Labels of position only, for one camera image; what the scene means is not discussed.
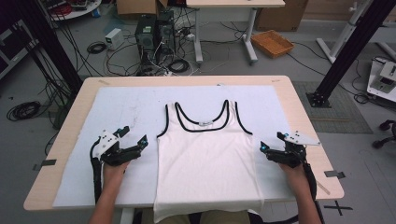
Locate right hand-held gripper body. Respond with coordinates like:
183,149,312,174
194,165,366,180
266,130,321,169

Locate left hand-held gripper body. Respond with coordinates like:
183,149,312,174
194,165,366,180
92,130,144,167

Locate white tank top black trim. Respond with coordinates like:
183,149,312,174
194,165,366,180
152,99,265,224

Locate person's right hand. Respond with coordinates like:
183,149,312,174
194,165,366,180
278,161,308,191

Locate person's left hand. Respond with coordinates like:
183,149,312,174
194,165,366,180
102,160,131,189

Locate white foam mat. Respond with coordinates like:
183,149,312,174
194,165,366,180
52,85,297,209

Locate grey tape strip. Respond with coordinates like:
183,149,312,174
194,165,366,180
32,159,58,172
323,170,347,180

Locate grey floor mat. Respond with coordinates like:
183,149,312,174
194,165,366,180
291,80,375,135

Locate black tape cross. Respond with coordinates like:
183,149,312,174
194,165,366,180
323,200,354,217

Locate person's right leg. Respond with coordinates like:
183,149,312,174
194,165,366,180
199,210,251,224

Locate person's leg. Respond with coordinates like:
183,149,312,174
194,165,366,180
158,214,191,224
199,210,251,224

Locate person's left leg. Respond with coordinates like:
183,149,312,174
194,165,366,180
158,214,191,224

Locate black office chair base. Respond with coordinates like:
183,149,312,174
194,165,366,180
372,119,396,150

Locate small white box device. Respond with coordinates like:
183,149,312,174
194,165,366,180
104,28,125,51

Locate orange woven basket tray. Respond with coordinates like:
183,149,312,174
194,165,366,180
250,29,295,60

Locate black computer tower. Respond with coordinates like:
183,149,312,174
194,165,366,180
134,14,157,62
155,10,177,56

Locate white machine base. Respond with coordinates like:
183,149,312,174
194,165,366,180
366,58,396,105

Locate white metal stand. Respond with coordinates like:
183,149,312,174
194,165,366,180
316,0,396,64

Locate large brown cardboard box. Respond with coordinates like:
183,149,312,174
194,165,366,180
254,0,310,33

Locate round white table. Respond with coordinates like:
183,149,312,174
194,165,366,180
46,0,103,22

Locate dark equipment rack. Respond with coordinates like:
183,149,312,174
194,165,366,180
0,18,40,80

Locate white-legged wooden desk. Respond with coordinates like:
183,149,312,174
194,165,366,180
185,0,287,65

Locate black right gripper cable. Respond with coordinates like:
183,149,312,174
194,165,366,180
302,161,326,224

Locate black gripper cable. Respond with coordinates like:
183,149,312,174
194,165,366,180
302,161,326,224
89,139,105,204

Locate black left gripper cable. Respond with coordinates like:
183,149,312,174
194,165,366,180
89,139,105,204

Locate coiled black cable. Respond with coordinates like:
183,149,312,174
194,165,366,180
86,40,107,55
167,58,191,75
6,100,43,122

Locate black metal frame post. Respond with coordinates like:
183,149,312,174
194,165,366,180
11,0,84,96
305,0,396,109

